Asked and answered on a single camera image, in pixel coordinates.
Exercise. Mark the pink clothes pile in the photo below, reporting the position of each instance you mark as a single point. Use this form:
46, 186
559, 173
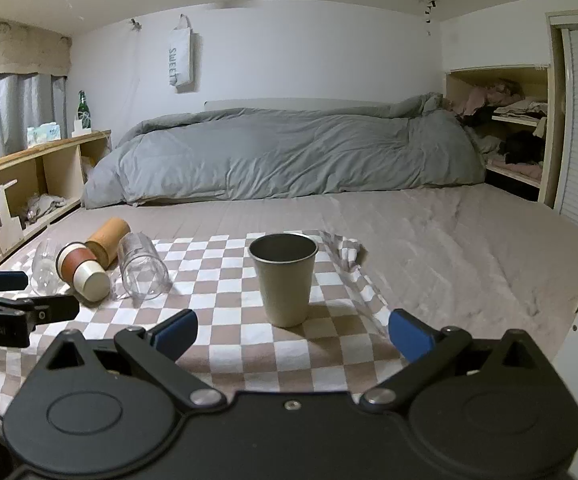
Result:
489, 95

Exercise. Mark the white tote bag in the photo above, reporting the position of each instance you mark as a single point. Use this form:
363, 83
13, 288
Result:
181, 55

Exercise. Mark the beige folded clothes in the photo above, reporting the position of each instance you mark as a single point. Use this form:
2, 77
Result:
521, 107

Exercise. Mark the black wall hook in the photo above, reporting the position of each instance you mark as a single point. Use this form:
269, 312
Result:
134, 23

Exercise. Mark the beige curtain valance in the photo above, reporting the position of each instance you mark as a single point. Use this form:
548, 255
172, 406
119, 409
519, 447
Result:
14, 45

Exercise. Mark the stacked brown and cream cups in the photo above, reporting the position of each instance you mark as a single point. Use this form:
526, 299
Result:
85, 272

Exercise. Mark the grey metal cup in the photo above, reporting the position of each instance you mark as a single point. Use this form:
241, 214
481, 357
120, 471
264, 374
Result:
284, 290

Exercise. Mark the grey duvet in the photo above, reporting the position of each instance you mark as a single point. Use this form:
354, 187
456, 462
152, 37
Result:
279, 160

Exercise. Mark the brown white checkered cloth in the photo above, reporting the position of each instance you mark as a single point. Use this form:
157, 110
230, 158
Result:
219, 280

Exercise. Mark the pink folded clothes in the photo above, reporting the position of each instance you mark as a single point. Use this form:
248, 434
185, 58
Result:
516, 169

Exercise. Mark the black clothes pile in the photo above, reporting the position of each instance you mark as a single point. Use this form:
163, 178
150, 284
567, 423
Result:
521, 147

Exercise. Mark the green glass bottle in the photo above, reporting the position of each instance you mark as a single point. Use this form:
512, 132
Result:
83, 110

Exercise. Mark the wooden bedside shelf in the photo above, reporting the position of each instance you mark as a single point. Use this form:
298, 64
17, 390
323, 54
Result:
59, 165

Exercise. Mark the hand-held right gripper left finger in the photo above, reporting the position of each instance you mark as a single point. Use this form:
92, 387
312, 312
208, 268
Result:
174, 334

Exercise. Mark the brown paper cup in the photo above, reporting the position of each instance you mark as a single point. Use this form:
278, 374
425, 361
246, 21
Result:
111, 235

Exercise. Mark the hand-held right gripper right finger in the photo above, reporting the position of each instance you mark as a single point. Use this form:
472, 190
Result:
410, 340

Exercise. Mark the pack of wipes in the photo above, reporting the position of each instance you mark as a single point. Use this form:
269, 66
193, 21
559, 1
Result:
44, 133

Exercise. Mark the clear plastic cup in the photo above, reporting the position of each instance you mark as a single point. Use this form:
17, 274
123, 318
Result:
44, 270
141, 272

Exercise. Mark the grey curtain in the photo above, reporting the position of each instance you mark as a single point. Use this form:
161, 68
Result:
9, 110

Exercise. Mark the wooden closet shelf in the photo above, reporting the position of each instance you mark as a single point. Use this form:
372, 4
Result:
549, 160

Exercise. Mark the black wall clips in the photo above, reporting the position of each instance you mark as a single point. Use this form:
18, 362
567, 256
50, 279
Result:
429, 7

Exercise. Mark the grey cloth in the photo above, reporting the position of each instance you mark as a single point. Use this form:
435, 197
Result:
44, 205

